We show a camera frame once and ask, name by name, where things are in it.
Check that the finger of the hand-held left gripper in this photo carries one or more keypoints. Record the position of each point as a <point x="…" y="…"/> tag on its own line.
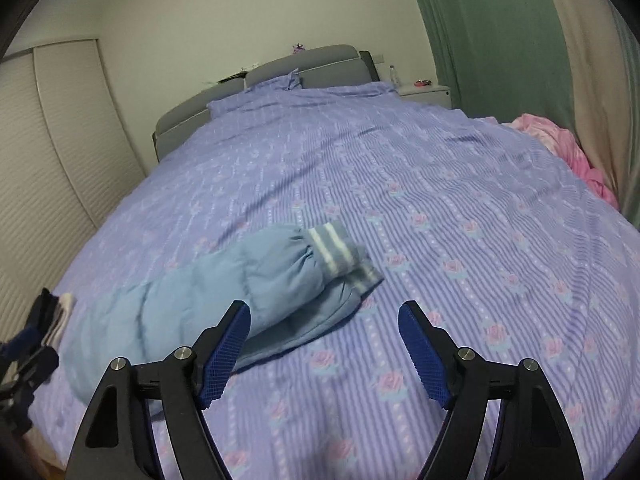
<point x="44" y="310"/>

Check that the small red item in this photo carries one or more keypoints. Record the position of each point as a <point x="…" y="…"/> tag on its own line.
<point x="422" y="82"/>

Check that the light blue puffer jacket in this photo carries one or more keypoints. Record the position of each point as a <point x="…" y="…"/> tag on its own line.
<point x="280" y="270"/>

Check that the white nightstand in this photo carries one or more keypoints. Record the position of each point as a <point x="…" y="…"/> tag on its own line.
<point x="430" y="95"/>

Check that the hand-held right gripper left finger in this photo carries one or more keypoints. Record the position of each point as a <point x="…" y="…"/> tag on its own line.
<point x="227" y="352"/>

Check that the purple pillow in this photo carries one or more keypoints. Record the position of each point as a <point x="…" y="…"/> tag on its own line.
<point x="280" y="95"/>

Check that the white wardrobe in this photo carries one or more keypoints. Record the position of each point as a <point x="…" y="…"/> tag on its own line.
<point x="55" y="150"/>

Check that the beige curtain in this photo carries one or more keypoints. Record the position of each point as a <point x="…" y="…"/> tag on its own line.
<point x="600" y="85"/>

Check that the clear bottle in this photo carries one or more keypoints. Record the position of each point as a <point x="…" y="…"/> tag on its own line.
<point x="394" y="75"/>

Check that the small purple toy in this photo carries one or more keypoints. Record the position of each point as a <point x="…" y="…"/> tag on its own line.
<point x="299" y="48"/>

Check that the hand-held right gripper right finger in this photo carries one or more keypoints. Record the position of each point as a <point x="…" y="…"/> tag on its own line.
<point x="425" y="355"/>

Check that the grey padded headboard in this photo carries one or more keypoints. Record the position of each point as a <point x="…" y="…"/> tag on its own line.
<point x="310" y="60"/>

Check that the green curtain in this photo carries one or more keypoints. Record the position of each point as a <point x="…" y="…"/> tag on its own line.
<point x="490" y="35"/>

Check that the dark flat item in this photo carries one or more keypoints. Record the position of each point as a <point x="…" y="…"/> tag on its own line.
<point x="231" y="79"/>

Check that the purple floral duvet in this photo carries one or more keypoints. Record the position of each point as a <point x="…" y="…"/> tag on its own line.
<point x="400" y="185"/>

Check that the pink cloth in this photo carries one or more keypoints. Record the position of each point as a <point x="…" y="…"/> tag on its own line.
<point x="565" y="145"/>

